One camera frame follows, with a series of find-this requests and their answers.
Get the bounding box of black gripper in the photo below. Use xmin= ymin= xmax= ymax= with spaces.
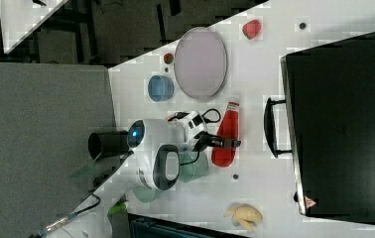
xmin=193 ymin=132 xmax=241 ymax=152

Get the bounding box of red ketchup bottle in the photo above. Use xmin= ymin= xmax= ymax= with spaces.
xmin=211 ymin=100 xmax=239 ymax=168

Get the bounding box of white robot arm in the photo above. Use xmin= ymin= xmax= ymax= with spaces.
xmin=34 ymin=111 xmax=241 ymax=238

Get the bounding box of grey oval plate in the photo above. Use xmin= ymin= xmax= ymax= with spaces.
xmin=174 ymin=27 xmax=227 ymax=101

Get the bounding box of blue bowl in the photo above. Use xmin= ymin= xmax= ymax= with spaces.
xmin=148 ymin=75 xmax=175 ymax=102

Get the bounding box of yellow banana bunch toy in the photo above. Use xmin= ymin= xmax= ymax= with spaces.
xmin=224 ymin=204 xmax=263 ymax=232

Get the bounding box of green oval bowl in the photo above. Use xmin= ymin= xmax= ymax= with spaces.
xmin=132 ymin=187 xmax=158 ymax=203

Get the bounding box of small dark red fruit toy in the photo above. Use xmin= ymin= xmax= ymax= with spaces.
xmin=164 ymin=53 xmax=174 ymax=64

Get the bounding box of red strawberry toy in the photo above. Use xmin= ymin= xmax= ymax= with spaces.
xmin=242 ymin=20 xmax=262 ymax=40

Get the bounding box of dark teal crate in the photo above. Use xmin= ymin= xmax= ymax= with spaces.
xmin=130 ymin=218 xmax=242 ymax=238

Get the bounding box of green marker pen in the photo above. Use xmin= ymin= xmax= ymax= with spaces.
xmin=108 ymin=202 xmax=127 ymax=216

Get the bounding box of black oven appliance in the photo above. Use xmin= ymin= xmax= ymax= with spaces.
xmin=281 ymin=32 xmax=375 ymax=225

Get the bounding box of white background table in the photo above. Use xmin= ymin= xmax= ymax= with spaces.
xmin=0 ymin=0 xmax=69 ymax=54

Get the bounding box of green mug with handle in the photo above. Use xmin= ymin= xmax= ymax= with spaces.
xmin=179 ymin=152 xmax=208 ymax=182

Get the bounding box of black oven door handle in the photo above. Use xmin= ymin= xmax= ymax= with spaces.
xmin=264 ymin=98 xmax=292 ymax=158

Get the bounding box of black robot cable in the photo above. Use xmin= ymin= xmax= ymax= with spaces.
xmin=30 ymin=192 xmax=102 ymax=238

